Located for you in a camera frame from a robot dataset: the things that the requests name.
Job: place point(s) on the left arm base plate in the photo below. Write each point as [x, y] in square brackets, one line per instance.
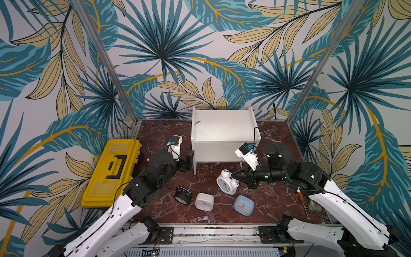
[162, 236]

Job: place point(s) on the white chrome twin-bell alarm clock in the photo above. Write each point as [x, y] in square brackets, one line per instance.
[227, 183]

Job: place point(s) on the aluminium frame post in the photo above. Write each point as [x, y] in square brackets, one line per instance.
[346, 21]
[101, 51]

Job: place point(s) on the yellow plastic toolbox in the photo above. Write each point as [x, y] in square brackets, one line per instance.
[114, 168]

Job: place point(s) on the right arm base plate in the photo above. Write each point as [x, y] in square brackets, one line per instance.
[275, 235]

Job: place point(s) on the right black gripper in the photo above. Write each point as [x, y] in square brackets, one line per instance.
[251, 176]

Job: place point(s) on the white two-tier shelf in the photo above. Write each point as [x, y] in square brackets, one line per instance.
[217, 134]

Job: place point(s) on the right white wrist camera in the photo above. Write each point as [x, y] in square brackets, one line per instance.
[246, 152]

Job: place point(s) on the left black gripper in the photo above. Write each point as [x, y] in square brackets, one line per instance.
[186, 163]

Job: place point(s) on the right aluminium frame post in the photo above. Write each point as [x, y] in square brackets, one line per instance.
[346, 21]

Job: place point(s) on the light blue square alarm clock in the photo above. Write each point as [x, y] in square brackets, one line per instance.
[244, 205]

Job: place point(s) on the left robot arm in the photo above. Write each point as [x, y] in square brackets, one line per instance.
[99, 239]

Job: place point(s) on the black twin-bell alarm clock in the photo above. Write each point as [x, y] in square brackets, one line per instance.
[183, 196]

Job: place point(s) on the white square alarm clock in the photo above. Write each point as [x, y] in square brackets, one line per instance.
[204, 202]

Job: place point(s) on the left aluminium frame post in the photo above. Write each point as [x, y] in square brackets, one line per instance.
[101, 51]

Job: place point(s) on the aluminium mounting rail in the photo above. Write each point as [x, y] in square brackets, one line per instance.
[224, 240]

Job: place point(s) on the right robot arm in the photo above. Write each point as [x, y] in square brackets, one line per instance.
[359, 234]

